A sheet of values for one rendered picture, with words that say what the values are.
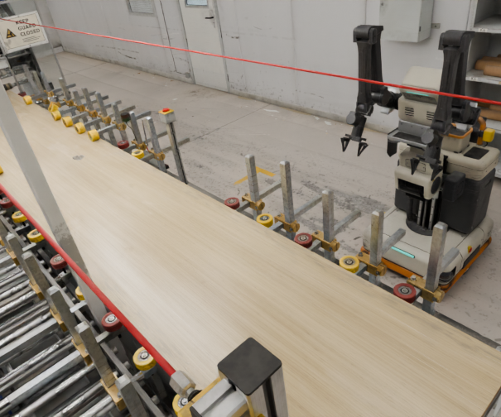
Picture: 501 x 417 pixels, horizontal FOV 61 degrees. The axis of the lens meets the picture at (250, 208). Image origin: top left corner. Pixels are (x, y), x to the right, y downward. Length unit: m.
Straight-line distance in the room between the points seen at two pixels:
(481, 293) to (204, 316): 1.95
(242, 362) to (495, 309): 2.70
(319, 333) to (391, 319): 0.26
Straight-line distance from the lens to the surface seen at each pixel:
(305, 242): 1.89
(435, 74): 2.36
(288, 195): 2.05
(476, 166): 2.75
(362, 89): 2.32
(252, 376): 0.36
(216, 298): 1.71
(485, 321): 2.92
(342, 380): 1.44
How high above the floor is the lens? 2.10
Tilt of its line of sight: 34 degrees down
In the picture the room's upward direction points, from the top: 9 degrees counter-clockwise
